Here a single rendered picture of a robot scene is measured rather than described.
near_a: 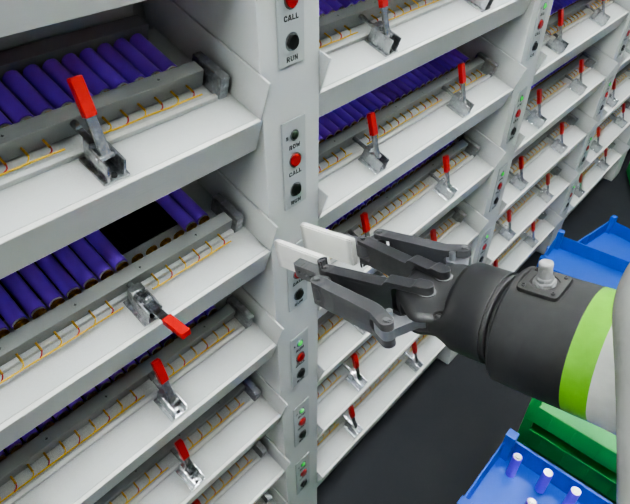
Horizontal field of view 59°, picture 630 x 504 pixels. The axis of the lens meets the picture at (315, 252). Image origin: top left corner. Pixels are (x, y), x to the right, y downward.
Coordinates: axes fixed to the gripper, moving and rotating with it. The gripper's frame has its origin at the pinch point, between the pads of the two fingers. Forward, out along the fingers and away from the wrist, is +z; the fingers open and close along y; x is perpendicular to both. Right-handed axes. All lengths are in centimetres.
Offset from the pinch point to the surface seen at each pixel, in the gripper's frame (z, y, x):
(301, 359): 20.4, -11.3, 34.1
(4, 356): 19.5, 25.7, 3.9
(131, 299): 18.4, 12.2, 5.2
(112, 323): 18.6, 15.1, 6.7
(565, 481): -15, -39, 69
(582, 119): 25, -146, 40
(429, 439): 24, -51, 97
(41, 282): 24.2, 18.6, 1.0
